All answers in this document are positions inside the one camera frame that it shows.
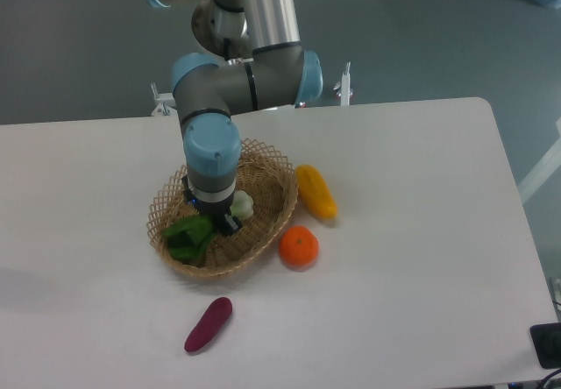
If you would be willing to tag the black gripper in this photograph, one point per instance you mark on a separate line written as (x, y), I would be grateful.
(216, 204)

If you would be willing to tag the green bok choy vegetable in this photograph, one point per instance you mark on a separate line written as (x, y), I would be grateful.
(189, 237)

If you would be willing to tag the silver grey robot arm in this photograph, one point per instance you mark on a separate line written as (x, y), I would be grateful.
(252, 59)

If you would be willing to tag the woven wicker basket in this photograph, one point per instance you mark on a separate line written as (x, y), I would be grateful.
(268, 177)

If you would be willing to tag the yellow toy vegetable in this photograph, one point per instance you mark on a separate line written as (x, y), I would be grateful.
(315, 193)

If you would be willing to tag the orange tangerine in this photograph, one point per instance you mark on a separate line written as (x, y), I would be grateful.
(298, 247)

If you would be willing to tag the purple sweet potato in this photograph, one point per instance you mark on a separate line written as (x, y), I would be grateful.
(217, 314)

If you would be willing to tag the black device at table edge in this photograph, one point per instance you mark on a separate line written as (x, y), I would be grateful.
(546, 340)

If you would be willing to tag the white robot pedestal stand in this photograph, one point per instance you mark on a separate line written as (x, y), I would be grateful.
(165, 105)

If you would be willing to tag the white frame bar right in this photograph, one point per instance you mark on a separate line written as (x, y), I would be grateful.
(540, 172)

